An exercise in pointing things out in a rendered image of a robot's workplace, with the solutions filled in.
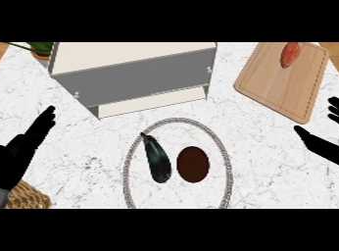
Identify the white and grey tiered shelf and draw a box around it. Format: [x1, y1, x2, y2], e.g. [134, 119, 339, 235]
[47, 42, 219, 120]

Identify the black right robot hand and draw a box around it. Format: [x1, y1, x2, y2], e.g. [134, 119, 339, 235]
[293, 96, 339, 170]

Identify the orange sweet potato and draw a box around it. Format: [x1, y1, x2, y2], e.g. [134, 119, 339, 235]
[280, 42, 304, 70]

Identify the round grey-rimmed placemat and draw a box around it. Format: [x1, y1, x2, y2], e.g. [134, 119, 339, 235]
[122, 117, 236, 210]

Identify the green potted plant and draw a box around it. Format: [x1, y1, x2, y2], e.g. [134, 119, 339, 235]
[4, 42, 57, 62]

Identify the dark green eggplant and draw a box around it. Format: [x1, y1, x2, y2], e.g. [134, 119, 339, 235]
[140, 131, 172, 184]

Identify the wooden cutting board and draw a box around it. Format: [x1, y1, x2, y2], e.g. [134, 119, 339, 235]
[233, 42, 332, 126]

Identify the wicker basket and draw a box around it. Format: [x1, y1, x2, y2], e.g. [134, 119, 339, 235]
[0, 155, 52, 210]

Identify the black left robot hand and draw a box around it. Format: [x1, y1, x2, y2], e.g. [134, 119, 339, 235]
[0, 105, 58, 192]

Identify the dark brown cupcake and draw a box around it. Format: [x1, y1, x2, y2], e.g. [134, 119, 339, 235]
[175, 145, 212, 184]

